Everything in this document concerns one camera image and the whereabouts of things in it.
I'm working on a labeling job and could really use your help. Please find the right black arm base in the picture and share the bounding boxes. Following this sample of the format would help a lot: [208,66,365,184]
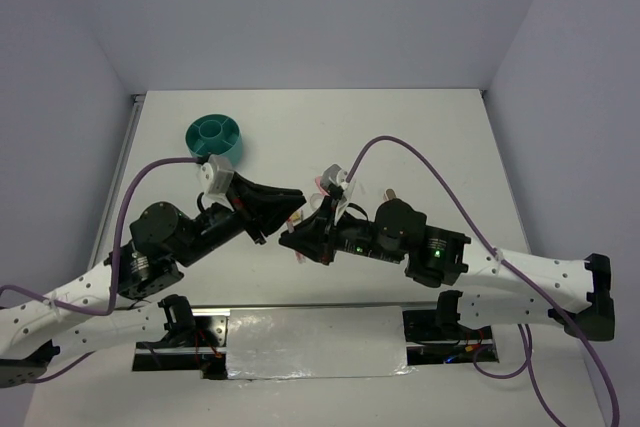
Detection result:
[402,310,498,367]

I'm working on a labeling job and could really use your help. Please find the teal round divided organizer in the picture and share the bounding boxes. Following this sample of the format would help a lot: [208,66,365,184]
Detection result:
[185,114,244,167]

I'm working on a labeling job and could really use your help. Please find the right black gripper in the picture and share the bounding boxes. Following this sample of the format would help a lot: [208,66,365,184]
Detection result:
[277,194,403,265]

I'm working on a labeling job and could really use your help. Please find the aluminium rail left edge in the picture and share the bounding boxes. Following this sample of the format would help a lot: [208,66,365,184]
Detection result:
[74,92,146,310]

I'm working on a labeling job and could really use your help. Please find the brown-top white eraser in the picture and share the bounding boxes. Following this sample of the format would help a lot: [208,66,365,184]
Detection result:
[384,189,397,201]

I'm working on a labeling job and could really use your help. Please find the clear tape roll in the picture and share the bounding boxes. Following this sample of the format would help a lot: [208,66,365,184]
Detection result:
[309,193,325,209]

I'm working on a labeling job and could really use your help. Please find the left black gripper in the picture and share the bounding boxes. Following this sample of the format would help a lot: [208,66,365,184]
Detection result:
[175,169,306,266]

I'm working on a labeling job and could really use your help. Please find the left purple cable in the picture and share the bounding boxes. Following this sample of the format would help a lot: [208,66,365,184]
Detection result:
[0,157,206,386]

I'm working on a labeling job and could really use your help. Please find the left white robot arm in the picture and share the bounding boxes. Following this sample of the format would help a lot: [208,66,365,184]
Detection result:
[1,175,305,388]

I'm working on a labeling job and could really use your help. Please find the pink pen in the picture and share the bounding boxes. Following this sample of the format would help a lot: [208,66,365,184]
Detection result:
[286,214,305,264]

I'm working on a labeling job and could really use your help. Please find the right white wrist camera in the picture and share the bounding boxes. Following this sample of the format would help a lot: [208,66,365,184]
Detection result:
[320,164,355,223]

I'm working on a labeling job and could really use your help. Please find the silver foil sheet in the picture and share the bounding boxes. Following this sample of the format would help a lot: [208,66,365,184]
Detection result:
[226,306,410,380]

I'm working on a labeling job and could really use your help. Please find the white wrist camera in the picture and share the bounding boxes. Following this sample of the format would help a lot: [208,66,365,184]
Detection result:
[320,164,355,223]
[198,154,235,198]

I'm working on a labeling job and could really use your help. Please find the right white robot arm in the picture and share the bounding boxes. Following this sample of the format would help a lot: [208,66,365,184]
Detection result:
[279,198,615,342]

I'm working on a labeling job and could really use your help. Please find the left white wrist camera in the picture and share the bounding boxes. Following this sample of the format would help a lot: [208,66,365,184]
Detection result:
[198,154,235,198]

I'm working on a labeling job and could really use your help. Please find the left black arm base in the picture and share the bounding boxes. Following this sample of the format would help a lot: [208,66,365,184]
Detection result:
[131,314,229,381]

